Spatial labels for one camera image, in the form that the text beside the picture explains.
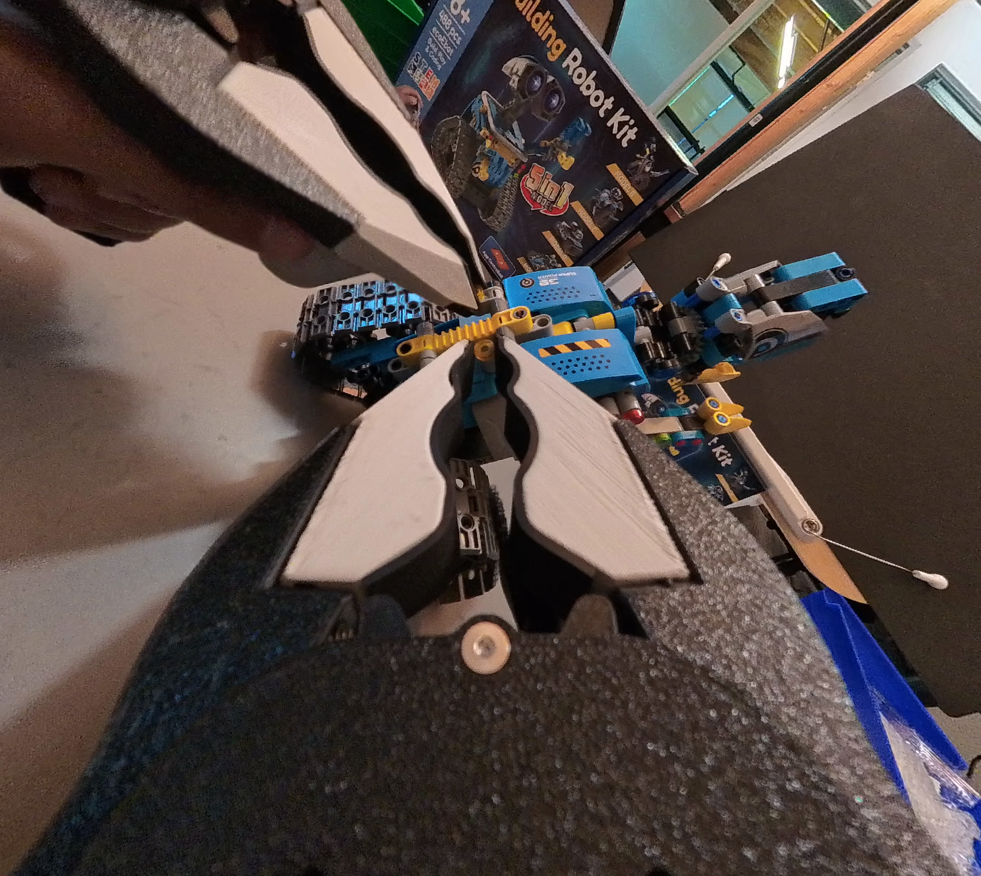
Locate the white gooseneck stalk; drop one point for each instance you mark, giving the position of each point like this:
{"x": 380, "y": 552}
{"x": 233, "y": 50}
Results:
{"x": 928, "y": 579}

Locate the blue plastic bin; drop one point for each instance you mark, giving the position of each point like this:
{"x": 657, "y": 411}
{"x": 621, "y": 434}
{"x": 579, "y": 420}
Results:
{"x": 859, "y": 662}

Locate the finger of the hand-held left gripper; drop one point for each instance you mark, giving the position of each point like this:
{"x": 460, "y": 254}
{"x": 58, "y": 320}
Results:
{"x": 307, "y": 140}
{"x": 360, "y": 87}

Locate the person's left hand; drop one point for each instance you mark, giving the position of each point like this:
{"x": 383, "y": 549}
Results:
{"x": 92, "y": 171}

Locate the dark toy kit box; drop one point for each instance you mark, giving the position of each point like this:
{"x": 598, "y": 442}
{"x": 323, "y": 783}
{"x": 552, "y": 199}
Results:
{"x": 537, "y": 94}

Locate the blue tracked toy robot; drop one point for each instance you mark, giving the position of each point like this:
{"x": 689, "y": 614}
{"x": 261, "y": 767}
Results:
{"x": 560, "y": 294}

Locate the blue toy kit booklet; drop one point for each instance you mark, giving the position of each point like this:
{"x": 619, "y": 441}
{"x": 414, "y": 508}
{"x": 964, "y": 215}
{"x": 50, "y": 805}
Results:
{"x": 733, "y": 470}

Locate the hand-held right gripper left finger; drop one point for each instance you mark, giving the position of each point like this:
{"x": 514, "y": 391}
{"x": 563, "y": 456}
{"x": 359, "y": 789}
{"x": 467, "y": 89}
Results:
{"x": 368, "y": 508}

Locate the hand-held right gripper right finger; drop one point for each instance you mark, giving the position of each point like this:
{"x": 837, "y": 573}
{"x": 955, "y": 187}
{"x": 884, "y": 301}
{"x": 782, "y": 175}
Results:
{"x": 606, "y": 508}

